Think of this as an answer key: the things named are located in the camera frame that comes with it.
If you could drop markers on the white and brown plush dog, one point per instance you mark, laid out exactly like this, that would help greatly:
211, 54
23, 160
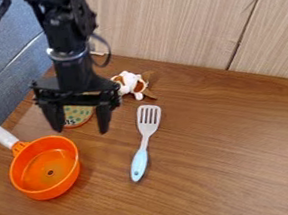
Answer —
132, 84

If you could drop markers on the green dotted toy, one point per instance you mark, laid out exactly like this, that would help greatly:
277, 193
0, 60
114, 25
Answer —
78, 114

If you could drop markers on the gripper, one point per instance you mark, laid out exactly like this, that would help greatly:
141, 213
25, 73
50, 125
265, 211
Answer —
74, 79

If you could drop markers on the white and blue spatula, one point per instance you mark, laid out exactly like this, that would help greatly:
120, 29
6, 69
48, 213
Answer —
145, 136

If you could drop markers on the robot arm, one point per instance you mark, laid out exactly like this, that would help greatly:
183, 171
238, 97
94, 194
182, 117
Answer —
64, 16

